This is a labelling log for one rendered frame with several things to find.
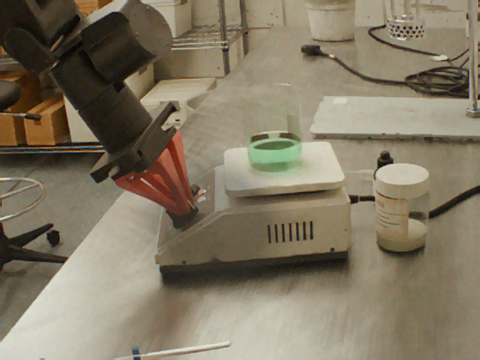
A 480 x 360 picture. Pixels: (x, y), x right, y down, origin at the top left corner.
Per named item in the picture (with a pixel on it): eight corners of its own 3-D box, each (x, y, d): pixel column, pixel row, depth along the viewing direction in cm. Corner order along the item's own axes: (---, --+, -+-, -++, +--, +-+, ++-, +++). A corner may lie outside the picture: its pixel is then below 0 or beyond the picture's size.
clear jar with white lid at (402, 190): (397, 225, 81) (397, 159, 78) (437, 239, 77) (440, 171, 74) (363, 243, 78) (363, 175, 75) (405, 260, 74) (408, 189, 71)
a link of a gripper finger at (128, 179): (226, 176, 77) (174, 105, 74) (202, 217, 72) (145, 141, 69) (179, 197, 81) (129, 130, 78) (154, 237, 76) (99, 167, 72)
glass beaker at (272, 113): (248, 159, 80) (242, 84, 77) (307, 157, 80) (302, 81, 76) (242, 184, 74) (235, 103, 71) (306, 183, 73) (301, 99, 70)
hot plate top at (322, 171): (225, 199, 72) (224, 190, 72) (224, 156, 83) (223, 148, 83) (347, 189, 72) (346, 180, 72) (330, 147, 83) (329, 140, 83)
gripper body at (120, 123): (183, 111, 75) (141, 57, 73) (142, 165, 67) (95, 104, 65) (139, 135, 79) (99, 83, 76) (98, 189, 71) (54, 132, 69)
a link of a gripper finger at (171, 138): (221, 184, 76) (167, 112, 73) (197, 226, 71) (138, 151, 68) (173, 206, 80) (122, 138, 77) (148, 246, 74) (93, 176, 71)
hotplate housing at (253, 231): (157, 278, 75) (146, 207, 72) (164, 223, 87) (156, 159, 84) (372, 259, 75) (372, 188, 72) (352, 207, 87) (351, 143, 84)
